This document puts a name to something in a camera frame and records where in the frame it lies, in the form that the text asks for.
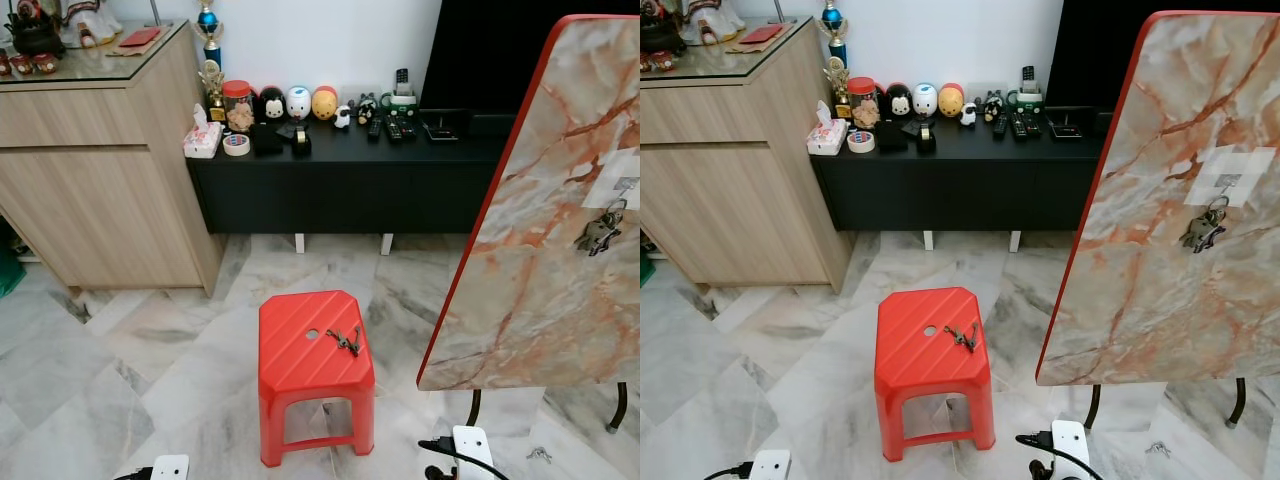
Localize pink white tissue box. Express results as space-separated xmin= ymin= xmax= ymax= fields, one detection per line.
xmin=806 ymin=99 xmax=848 ymax=157
xmin=182 ymin=103 xmax=224 ymax=160

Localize marble pattern tabletop red edge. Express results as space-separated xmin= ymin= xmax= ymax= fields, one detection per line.
xmin=416 ymin=14 xmax=641 ymax=392
xmin=1035 ymin=10 xmax=1280 ymax=388

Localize small gold trophy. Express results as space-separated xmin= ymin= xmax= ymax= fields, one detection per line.
xmin=825 ymin=57 xmax=854 ymax=120
xmin=199 ymin=61 xmax=228 ymax=124

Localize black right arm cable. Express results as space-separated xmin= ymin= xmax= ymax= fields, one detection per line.
xmin=1015 ymin=431 xmax=1107 ymax=480
xmin=417 ymin=437 xmax=512 ymax=480

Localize bunch of keys with ring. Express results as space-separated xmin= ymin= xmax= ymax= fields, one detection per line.
xmin=943 ymin=321 xmax=982 ymax=354
xmin=325 ymin=324 xmax=364 ymax=358

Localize white adhesive wall hook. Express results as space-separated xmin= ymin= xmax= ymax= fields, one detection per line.
xmin=1184 ymin=144 xmax=1279 ymax=209
xmin=585 ymin=149 xmax=641 ymax=212

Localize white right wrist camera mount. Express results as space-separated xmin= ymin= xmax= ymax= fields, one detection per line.
xmin=1049 ymin=419 xmax=1094 ymax=480
xmin=451 ymin=425 xmax=497 ymax=480

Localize white robed statue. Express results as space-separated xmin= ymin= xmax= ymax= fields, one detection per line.
xmin=684 ymin=0 xmax=747 ymax=47
xmin=64 ymin=0 xmax=124 ymax=50

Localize clear jar with red lid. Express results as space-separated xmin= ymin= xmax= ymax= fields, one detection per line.
xmin=221 ymin=79 xmax=256 ymax=135
xmin=846 ymin=76 xmax=880 ymax=132

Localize light wooden cabinet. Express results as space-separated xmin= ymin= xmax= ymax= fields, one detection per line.
xmin=0 ymin=19 xmax=227 ymax=298
xmin=640 ymin=17 xmax=854 ymax=293

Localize blue and gold trophy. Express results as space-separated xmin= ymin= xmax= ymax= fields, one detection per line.
xmin=821 ymin=0 xmax=850 ymax=70
xmin=196 ymin=0 xmax=224 ymax=72

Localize black TV console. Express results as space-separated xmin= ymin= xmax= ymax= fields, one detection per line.
xmin=809 ymin=108 xmax=1113 ymax=234
xmin=186 ymin=112 xmax=522 ymax=237

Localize dark keys with silver ring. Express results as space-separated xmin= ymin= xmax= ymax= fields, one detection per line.
xmin=574 ymin=199 xmax=629 ymax=258
xmin=1179 ymin=195 xmax=1232 ymax=254

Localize red plastic stool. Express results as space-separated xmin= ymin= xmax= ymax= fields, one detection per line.
xmin=874 ymin=287 xmax=997 ymax=463
xmin=258 ymin=290 xmax=377 ymax=468

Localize dark ornament with sticks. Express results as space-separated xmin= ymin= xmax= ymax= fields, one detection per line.
xmin=4 ymin=8 xmax=67 ymax=57
xmin=640 ymin=8 xmax=689 ymax=56

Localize black television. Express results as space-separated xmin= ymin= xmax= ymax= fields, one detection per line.
xmin=417 ymin=0 xmax=641 ymax=114
xmin=1044 ymin=0 xmax=1280 ymax=110

